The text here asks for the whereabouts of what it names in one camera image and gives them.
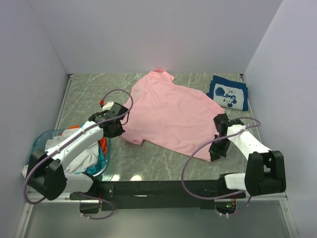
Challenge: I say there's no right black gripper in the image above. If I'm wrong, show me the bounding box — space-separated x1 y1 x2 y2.
209 135 231 162

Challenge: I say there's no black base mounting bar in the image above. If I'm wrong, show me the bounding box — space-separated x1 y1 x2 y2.
69 180 246 214

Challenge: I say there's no blue plastic laundry basket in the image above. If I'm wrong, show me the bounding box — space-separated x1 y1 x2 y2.
32 128 111 183

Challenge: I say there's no orange t shirt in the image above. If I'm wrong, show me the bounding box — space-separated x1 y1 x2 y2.
68 124 107 156

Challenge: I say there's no pink t shirt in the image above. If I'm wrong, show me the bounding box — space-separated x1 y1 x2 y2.
121 69 224 156

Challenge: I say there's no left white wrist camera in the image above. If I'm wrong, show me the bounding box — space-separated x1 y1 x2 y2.
100 100 114 111

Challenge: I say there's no teal t shirt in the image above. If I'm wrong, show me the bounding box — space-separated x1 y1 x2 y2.
81 122 109 176

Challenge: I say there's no white t shirt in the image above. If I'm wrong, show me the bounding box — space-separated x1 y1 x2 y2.
21 128 102 181

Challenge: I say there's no folded blue printed t shirt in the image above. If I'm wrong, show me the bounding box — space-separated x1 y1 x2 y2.
206 75 249 111

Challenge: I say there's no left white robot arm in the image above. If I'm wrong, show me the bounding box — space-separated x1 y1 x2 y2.
24 103 130 200

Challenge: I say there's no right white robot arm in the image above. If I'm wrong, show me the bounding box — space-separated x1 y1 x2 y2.
209 114 286 198

